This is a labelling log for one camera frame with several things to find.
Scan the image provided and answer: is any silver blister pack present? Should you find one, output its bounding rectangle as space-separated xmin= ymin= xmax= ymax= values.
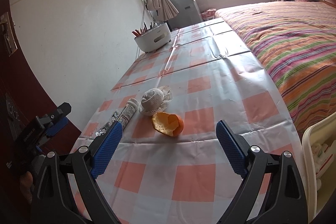
xmin=95 ymin=110 xmax=120 ymax=136

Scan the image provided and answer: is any printed cylindrical bottle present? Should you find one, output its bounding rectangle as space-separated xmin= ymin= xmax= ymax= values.
xmin=116 ymin=98 xmax=139 ymax=131

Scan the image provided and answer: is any orange peel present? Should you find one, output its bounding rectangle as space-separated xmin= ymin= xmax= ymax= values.
xmin=151 ymin=112 xmax=184 ymax=137

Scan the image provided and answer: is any white red medicine box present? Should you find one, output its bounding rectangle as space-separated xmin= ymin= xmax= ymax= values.
xmin=311 ymin=141 xmax=335 ymax=190

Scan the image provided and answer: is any cream plastic trash bin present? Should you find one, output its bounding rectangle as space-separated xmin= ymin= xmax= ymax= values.
xmin=302 ymin=114 xmax=335 ymax=222

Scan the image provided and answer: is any checkered plastic tablecloth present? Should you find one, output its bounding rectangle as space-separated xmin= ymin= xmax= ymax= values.
xmin=75 ymin=21 xmax=304 ymax=223

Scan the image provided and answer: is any white round container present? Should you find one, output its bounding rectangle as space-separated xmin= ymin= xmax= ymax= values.
xmin=134 ymin=23 xmax=171 ymax=53

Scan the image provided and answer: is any striped bed cover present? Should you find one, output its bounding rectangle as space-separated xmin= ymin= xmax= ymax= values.
xmin=215 ymin=2 xmax=335 ymax=136

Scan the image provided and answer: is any small stool with pink cloth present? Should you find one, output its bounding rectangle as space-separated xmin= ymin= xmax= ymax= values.
xmin=201 ymin=8 xmax=217 ymax=21

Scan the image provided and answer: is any grey appliance under window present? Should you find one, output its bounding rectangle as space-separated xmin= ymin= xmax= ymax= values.
xmin=168 ymin=0 xmax=203 ymax=30

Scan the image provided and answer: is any striped hanging cloth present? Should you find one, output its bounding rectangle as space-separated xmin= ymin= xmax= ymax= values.
xmin=146 ymin=0 xmax=179 ymax=22

